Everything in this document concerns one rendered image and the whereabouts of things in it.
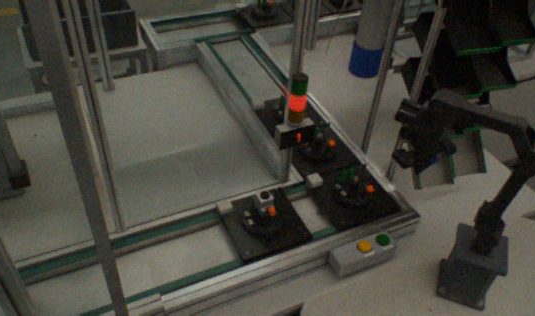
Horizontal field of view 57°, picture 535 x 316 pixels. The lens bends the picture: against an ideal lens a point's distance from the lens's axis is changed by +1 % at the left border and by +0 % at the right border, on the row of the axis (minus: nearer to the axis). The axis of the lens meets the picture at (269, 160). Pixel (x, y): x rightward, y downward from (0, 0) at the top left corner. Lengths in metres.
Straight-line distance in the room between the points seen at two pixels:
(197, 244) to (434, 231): 0.84
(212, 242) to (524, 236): 1.11
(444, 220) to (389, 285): 0.38
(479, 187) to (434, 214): 0.26
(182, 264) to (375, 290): 0.61
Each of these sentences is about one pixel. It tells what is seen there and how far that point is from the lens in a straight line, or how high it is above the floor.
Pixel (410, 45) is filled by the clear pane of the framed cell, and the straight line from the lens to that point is 2.73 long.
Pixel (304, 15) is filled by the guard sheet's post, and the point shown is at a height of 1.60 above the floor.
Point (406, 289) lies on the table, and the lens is 1.69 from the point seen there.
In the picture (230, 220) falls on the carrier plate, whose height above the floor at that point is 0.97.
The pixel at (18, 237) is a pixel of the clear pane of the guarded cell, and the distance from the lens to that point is 1.07.
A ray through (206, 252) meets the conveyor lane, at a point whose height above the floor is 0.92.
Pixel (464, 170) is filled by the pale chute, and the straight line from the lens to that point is 1.93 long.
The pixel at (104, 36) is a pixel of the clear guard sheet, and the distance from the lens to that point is 1.23.
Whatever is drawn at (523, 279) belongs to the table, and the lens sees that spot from 1.88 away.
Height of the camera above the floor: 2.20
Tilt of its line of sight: 42 degrees down
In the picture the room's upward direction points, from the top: 4 degrees clockwise
